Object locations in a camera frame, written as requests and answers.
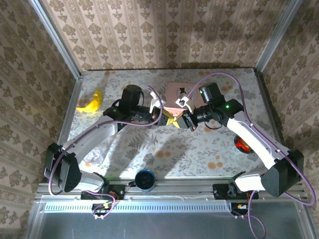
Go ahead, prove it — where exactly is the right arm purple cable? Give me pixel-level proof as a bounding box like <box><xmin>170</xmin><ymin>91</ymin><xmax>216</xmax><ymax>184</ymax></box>
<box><xmin>186</xmin><ymin>71</ymin><xmax>317</xmax><ymax>239</ymax></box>

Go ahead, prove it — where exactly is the aluminium table side rail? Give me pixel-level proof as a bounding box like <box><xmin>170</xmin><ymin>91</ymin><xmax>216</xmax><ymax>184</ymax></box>
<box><xmin>46</xmin><ymin>77</ymin><xmax>84</xmax><ymax>182</ymax></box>
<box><xmin>253</xmin><ymin>68</ymin><xmax>301</xmax><ymax>181</ymax></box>

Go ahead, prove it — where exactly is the black connector box with wires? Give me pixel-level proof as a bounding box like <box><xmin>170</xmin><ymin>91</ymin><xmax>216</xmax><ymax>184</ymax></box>
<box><xmin>91</xmin><ymin>203</ymin><xmax>113</xmax><ymax>217</ymax></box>
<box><xmin>230</xmin><ymin>203</ymin><xmax>253</xmax><ymax>217</ymax></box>

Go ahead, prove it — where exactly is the dark blue mug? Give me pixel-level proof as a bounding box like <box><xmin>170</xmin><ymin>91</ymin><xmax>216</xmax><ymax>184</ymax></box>
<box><xmin>128</xmin><ymin>169</ymin><xmax>157</xmax><ymax>193</ymax></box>

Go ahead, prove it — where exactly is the aluminium frame post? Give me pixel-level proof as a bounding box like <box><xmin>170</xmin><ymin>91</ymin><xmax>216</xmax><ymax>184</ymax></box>
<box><xmin>254</xmin><ymin>0</ymin><xmax>304</xmax><ymax>73</ymax></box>
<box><xmin>29</xmin><ymin>0</ymin><xmax>82</xmax><ymax>80</ymax></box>

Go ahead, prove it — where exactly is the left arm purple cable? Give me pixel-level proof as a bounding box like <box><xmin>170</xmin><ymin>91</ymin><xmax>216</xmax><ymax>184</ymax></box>
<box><xmin>48</xmin><ymin>86</ymin><xmax>165</xmax><ymax>221</ymax></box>

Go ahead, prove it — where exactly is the grey metal panel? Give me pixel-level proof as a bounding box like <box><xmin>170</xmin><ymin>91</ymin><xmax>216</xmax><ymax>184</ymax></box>
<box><xmin>26</xmin><ymin>195</ymin><xmax>316</xmax><ymax>239</ymax></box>

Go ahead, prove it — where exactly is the red object in dark bowl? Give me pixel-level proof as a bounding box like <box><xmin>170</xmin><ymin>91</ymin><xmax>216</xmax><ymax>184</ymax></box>
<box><xmin>234</xmin><ymin>135</ymin><xmax>255</xmax><ymax>155</ymax></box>

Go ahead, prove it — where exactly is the crumpled clear plastic wrapper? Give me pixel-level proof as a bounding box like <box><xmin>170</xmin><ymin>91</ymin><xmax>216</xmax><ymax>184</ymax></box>
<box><xmin>83</xmin><ymin>146</ymin><xmax>104</xmax><ymax>166</ymax></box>

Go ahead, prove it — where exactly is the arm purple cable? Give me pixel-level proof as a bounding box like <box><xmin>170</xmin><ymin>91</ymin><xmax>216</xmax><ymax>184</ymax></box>
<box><xmin>48</xmin><ymin>86</ymin><xmax>165</xmax><ymax>221</ymax></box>
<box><xmin>186</xmin><ymin>71</ymin><xmax>317</xmax><ymax>239</ymax></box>

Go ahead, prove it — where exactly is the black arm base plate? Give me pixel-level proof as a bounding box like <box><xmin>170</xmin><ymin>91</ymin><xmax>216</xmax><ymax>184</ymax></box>
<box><xmin>213</xmin><ymin>183</ymin><xmax>259</xmax><ymax>200</ymax></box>
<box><xmin>81</xmin><ymin>183</ymin><xmax>125</xmax><ymax>200</ymax></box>

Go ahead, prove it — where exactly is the long aluminium base rail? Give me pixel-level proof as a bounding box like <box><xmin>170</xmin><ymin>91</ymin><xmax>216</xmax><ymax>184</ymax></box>
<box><xmin>34</xmin><ymin>177</ymin><xmax>308</xmax><ymax>201</ymax></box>

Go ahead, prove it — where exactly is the right gripper thin black cable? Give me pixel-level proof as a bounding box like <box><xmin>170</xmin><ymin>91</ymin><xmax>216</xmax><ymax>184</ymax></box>
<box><xmin>204</xmin><ymin>120</ymin><xmax>224</xmax><ymax>130</ymax></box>

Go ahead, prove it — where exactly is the slotted grey cable duct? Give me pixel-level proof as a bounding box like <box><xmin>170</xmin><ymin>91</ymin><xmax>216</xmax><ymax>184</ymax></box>
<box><xmin>43</xmin><ymin>201</ymin><xmax>234</xmax><ymax>213</ymax></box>

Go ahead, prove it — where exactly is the yellow toy banana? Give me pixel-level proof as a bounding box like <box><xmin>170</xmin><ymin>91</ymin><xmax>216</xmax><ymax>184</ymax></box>
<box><xmin>76</xmin><ymin>89</ymin><xmax>103</xmax><ymax>114</ymax></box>

